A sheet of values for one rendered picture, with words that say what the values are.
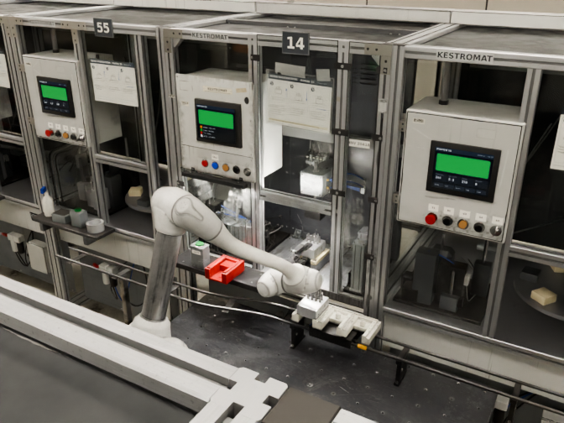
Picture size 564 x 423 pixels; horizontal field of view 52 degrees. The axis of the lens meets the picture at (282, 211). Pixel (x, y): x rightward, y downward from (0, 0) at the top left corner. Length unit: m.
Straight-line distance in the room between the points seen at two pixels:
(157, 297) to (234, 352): 0.51
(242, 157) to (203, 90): 0.35
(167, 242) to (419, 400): 1.20
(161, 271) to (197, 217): 0.33
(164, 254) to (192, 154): 0.67
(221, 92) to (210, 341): 1.14
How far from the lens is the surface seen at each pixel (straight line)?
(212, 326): 2.88
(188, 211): 2.12
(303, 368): 2.61
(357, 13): 3.13
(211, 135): 2.69
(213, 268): 2.80
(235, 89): 2.58
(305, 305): 2.56
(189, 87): 2.73
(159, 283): 2.37
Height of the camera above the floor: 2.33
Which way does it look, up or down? 24 degrees down
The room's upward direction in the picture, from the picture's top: straight up
